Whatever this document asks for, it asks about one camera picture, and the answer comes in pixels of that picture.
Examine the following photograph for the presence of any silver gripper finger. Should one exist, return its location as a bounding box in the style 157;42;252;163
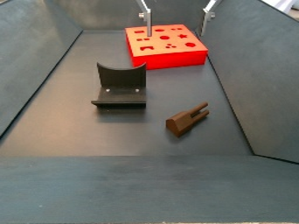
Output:
134;0;152;37
200;0;218;36

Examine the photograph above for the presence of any brown three prong object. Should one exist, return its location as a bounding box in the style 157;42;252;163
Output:
165;102;209;137

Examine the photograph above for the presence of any black curved fixture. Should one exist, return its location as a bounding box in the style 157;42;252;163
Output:
90;64;146;108

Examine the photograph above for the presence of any red block with shaped holes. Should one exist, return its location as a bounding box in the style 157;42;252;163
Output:
125;24;208;70

